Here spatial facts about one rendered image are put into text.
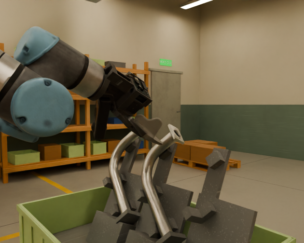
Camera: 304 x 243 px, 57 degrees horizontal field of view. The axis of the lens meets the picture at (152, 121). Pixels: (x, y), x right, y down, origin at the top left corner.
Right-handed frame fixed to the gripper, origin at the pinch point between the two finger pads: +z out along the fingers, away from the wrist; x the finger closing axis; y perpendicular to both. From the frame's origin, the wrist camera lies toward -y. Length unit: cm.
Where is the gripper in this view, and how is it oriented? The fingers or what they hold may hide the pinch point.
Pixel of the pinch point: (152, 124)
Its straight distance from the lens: 71.7
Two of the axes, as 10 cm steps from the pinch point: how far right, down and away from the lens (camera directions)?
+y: 6.9, -6.2, -3.6
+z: 6.7, 3.8, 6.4
